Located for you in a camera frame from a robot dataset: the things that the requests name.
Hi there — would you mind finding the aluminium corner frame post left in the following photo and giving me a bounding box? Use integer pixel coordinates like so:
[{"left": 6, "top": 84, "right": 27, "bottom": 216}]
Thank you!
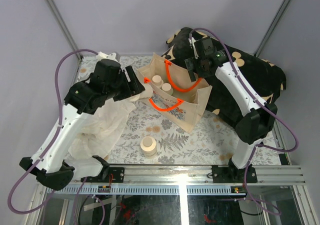
[{"left": 44, "top": 0, "right": 79, "bottom": 51}]

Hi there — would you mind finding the beige canvas tote bag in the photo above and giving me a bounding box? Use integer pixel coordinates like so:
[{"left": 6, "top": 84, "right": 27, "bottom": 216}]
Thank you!
[{"left": 137, "top": 54, "right": 212, "bottom": 133}]

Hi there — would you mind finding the aluminium corner frame post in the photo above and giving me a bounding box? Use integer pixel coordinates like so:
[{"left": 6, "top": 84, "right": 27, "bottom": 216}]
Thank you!
[
  {"left": 44, "top": 0, "right": 79, "bottom": 51},
  {"left": 253, "top": 0, "right": 292, "bottom": 57}
]

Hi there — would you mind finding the grey slotted cable duct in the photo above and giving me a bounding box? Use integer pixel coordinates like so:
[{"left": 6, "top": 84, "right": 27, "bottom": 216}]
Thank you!
[{"left": 57, "top": 184, "right": 246, "bottom": 196}]

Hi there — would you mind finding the cream bottle wooden cap front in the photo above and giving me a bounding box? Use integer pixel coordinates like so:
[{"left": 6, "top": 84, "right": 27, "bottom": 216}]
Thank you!
[{"left": 130, "top": 83, "right": 153, "bottom": 102}]

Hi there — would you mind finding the aluminium front rail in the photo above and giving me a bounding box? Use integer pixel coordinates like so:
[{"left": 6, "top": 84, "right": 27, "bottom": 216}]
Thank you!
[{"left": 37, "top": 163, "right": 307, "bottom": 186}]

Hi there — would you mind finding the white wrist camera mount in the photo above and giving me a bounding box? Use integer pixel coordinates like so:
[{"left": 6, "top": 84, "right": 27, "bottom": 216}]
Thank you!
[
  {"left": 95, "top": 51, "right": 121, "bottom": 63},
  {"left": 188, "top": 37, "right": 199, "bottom": 60}
]

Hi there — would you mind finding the wide cream jar wooden lid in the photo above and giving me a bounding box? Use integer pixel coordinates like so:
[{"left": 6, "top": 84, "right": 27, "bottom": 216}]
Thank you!
[{"left": 140, "top": 136, "right": 157, "bottom": 159}]

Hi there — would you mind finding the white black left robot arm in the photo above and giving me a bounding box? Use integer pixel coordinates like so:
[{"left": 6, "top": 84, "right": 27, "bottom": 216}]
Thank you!
[{"left": 19, "top": 58, "right": 146, "bottom": 191}]

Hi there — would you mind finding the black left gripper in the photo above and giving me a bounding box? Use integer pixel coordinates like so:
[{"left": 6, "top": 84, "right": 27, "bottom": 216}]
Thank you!
[{"left": 104, "top": 65, "right": 145, "bottom": 101}]

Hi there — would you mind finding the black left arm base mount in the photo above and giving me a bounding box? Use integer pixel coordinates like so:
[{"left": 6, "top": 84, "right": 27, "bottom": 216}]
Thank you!
[{"left": 86, "top": 166, "right": 125, "bottom": 183}]

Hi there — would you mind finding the black plush flower pillow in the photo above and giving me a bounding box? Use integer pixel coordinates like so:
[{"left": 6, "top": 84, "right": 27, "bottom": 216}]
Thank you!
[{"left": 162, "top": 27, "right": 287, "bottom": 128}]

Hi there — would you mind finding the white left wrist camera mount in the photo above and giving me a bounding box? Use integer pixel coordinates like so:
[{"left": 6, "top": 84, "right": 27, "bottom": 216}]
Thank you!
[{"left": 95, "top": 51, "right": 121, "bottom": 63}]

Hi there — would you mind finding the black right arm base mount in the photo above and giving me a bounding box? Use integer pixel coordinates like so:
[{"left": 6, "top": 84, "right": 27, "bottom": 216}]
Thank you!
[{"left": 211, "top": 164, "right": 258, "bottom": 184}]

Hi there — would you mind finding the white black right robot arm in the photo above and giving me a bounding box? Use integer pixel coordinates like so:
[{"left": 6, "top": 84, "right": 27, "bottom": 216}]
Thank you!
[{"left": 185, "top": 37, "right": 278, "bottom": 183}]

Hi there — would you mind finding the green bottle wooden cap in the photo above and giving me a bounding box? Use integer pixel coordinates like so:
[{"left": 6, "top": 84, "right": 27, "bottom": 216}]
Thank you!
[{"left": 161, "top": 83, "right": 174, "bottom": 96}]

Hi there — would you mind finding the aluminium corner frame post right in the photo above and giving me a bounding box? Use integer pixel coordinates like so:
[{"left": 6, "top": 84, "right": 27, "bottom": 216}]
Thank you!
[{"left": 253, "top": 0, "right": 292, "bottom": 57}]

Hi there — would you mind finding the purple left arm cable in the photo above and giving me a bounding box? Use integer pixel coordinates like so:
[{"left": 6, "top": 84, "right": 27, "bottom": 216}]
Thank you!
[{"left": 7, "top": 49, "right": 100, "bottom": 225}]

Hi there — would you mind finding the cream bottle wooden cap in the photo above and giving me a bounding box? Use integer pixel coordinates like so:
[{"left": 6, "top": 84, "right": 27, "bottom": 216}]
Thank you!
[
  {"left": 152, "top": 75, "right": 164, "bottom": 89},
  {"left": 130, "top": 83, "right": 153, "bottom": 102}
]

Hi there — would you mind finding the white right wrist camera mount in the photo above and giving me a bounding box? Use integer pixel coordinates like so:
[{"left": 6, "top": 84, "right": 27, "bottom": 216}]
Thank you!
[{"left": 188, "top": 37, "right": 199, "bottom": 60}]

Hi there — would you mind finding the floral patterned table cloth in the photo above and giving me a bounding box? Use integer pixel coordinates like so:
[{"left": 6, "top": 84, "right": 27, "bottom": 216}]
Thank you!
[{"left": 53, "top": 56, "right": 283, "bottom": 165}]

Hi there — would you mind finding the white crumpled cloth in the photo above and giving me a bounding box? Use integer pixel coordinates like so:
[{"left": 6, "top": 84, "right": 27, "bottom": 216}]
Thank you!
[{"left": 67, "top": 99, "right": 136, "bottom": 160}]

